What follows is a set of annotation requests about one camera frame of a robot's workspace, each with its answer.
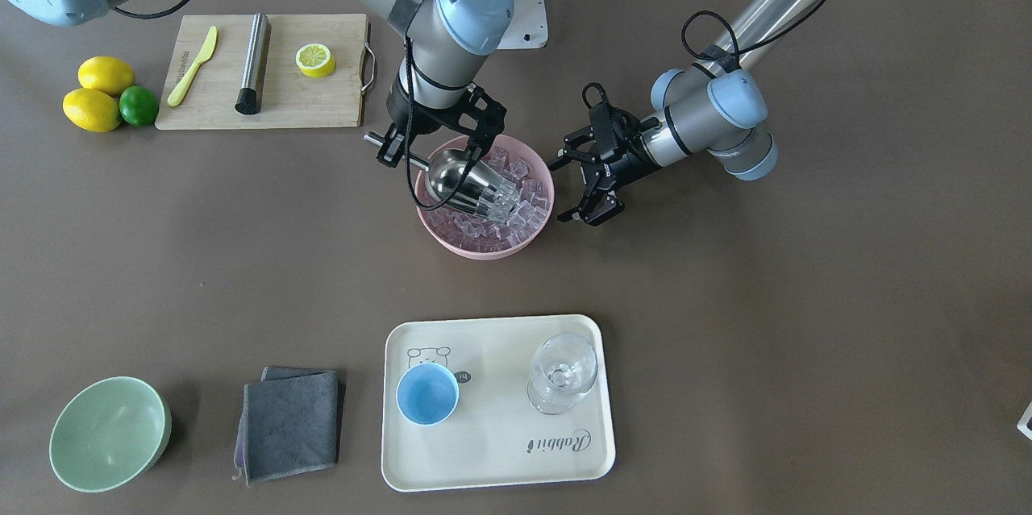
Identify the cream serving tray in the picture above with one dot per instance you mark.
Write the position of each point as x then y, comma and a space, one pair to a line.
494, 437

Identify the metal ice scoop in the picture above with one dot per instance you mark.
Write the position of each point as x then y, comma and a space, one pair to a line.
484, 192

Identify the yellow plastic knife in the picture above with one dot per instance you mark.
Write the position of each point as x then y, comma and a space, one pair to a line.
204, 54

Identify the clear wine glass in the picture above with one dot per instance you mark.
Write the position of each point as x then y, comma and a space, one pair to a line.
563, 371

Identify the half lemon slice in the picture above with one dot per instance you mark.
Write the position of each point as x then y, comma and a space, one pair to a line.
315, 60

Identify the wooden cutting board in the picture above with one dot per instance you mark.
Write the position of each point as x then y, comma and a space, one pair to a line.
289, 98

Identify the green bowl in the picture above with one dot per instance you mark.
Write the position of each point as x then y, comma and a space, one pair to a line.
108, 434

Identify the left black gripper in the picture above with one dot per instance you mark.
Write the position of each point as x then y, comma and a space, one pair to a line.
631, 164

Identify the light blue cup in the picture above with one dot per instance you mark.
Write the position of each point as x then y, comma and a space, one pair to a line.
427, 394

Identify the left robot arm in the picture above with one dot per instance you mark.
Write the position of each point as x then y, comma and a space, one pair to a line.
713, 107

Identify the clear ice cubes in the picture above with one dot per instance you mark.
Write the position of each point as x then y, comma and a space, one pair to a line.
501, 205

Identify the green lime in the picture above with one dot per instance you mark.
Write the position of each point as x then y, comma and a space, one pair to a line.
138, 106

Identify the grey folded cloth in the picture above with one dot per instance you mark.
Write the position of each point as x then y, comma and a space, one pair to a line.
289, 425

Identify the yellow lemon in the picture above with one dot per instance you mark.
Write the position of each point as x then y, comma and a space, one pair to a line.
108, 74
92, 110

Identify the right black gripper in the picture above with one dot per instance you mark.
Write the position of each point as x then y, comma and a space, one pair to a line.
418, 119

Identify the steel muddler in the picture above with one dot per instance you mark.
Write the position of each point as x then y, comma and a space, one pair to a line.
249, 97

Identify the pink bowl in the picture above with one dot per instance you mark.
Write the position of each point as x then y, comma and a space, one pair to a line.
479, 239

